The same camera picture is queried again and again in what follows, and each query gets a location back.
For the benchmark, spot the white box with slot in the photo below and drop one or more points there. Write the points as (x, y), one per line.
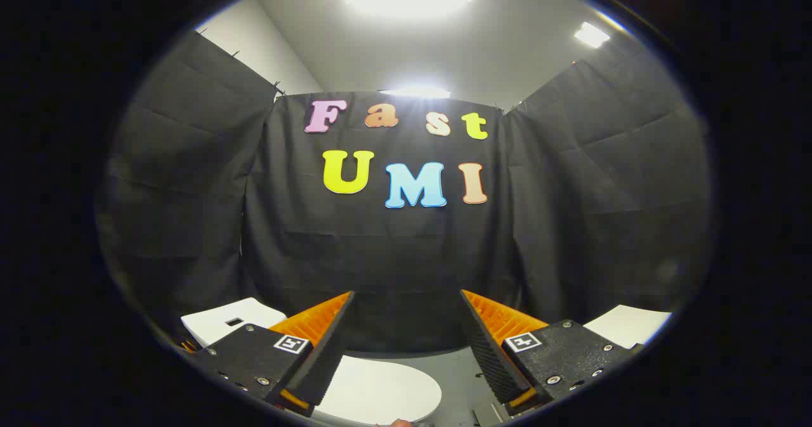
(216, 325)

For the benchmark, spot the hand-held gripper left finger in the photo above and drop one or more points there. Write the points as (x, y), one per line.
(320, 360)

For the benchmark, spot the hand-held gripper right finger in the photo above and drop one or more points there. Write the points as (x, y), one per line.
(488, 357)

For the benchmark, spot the small ceiling light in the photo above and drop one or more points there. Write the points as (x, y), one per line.
(591, 35)

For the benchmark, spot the white flat panel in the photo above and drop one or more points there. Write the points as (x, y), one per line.
(625, 325)

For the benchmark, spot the long ceiling light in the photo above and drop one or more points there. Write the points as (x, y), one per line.
(415, 92)

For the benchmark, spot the black backdrop cloth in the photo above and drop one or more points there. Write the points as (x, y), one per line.
(393, 256)

